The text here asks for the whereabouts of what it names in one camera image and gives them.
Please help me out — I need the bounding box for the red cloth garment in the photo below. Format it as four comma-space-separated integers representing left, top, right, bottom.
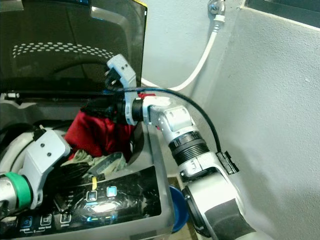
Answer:
67, 110, 136, 160

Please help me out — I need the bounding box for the grey top-load washing machine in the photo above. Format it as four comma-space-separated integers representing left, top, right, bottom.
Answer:
0, 92, 176, 240

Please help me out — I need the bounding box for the yellowish patterned garment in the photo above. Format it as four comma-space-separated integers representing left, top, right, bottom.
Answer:
72, 150, 128, 173

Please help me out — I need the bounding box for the black glossy control panel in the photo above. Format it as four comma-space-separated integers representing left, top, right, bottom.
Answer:
7, 167, 163, 240

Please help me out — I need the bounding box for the dark tinted washer lid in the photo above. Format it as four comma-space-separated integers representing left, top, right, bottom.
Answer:
0, 0, 148, 98

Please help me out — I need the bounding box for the blue plastic basin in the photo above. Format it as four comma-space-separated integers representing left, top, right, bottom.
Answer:
167, 186, 191, 233

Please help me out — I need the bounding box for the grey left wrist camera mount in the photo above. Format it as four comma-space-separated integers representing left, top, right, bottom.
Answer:
25, 129, 72, 196

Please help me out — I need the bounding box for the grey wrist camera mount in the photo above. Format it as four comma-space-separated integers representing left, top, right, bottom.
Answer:
25, 129, 72, 196
105, 54, 138, 98

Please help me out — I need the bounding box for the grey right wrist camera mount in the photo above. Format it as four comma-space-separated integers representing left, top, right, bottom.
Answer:
105, 54, 138, 98

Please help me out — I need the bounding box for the washer drum with white ring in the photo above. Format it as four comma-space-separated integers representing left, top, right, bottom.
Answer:
0, 122, 136, 181

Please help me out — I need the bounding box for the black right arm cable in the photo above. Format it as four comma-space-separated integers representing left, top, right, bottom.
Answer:
122, 86, 223, 153

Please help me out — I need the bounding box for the white water hose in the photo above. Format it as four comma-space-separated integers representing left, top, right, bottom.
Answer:
140, 15, 226, 92

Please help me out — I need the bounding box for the metal wall tap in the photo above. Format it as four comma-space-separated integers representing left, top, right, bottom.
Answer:
207, 0, 227, 17

